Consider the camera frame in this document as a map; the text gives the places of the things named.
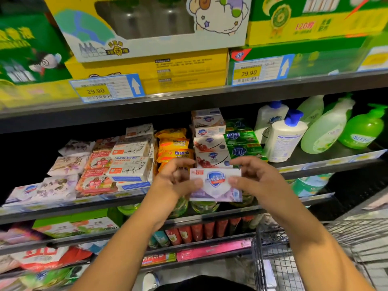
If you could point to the person's left hand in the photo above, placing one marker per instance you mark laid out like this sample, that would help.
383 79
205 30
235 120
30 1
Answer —
173 188

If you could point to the person's right hand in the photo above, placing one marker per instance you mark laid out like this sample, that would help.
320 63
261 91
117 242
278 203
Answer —
264 188

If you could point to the stack of yellow soap boxes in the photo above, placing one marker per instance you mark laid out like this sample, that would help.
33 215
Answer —
174 145

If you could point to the white purple shield soap box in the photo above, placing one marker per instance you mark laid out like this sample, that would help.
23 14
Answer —
215 181
24 194

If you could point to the stack of white orange soap boxes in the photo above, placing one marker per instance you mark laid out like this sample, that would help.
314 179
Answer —
130 169

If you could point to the white hand sanitizer bottle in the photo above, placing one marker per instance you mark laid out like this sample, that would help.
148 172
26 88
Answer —
284 139
267 118

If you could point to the stack of green soap boxes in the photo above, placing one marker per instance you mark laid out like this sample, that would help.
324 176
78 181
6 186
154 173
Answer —
242 139

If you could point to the stack of white purple soap boxes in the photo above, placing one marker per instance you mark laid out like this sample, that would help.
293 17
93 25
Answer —
211 142

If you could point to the stack of pink soap boxes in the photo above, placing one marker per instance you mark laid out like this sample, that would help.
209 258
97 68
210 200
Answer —
97 178

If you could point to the pale green hand sanitizer bottle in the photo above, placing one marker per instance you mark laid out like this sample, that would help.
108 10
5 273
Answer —
310 109

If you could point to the bright green hand sanitizer bottle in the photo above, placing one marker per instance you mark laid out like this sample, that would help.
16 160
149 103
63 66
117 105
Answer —
362 130

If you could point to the stack of floral soap boxes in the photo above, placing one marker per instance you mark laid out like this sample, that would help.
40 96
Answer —
57 188

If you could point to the person's left forearm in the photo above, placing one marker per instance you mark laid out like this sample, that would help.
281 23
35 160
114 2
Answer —
121 254

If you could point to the person's right forearm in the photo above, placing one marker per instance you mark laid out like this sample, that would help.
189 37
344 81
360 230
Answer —
321 257

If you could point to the person's white shoe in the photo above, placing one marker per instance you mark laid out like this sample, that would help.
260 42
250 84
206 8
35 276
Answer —
150 281

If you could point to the row of blue white tubes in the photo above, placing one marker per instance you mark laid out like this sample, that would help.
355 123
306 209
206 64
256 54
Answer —
159 239

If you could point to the row of red tubes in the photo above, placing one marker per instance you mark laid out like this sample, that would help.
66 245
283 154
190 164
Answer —
206 230

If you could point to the yellow red flat pack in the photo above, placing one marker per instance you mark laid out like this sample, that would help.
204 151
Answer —
159 259

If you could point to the pink flat pack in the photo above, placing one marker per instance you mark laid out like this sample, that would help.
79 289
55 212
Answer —
212 250

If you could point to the green white carton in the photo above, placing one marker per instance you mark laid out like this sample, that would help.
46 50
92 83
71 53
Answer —
57 229
97 224

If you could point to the white blue price tag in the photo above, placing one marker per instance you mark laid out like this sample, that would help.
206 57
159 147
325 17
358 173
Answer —
106 89
374 59
260 70

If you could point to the flat yellow box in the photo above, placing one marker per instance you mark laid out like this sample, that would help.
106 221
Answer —
182 69

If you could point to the red white packet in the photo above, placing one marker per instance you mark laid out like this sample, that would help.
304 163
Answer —
48 257

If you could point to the pile of colourful packets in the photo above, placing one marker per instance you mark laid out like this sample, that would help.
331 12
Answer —
42 277

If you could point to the row of pink orange packets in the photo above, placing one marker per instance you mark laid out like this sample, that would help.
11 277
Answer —
21 234

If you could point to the green yellow cartoon box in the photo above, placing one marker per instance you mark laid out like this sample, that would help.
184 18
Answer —
315 21

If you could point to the large yellow box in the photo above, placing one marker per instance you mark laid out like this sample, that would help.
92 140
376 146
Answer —
73 27

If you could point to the green box mosquito print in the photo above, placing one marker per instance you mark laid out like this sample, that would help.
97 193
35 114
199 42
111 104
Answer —
30 51

